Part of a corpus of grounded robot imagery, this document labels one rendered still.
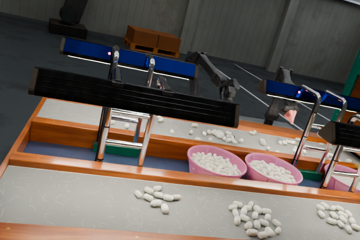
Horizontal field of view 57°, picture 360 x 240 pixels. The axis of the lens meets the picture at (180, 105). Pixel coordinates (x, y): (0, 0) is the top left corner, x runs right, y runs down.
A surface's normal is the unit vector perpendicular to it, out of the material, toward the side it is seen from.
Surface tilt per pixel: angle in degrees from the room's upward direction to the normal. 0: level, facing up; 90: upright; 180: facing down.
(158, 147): 90
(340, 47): 90
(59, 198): 0
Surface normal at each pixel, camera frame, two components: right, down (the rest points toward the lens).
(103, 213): 0.24, -0.93
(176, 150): 0.18, 0.33
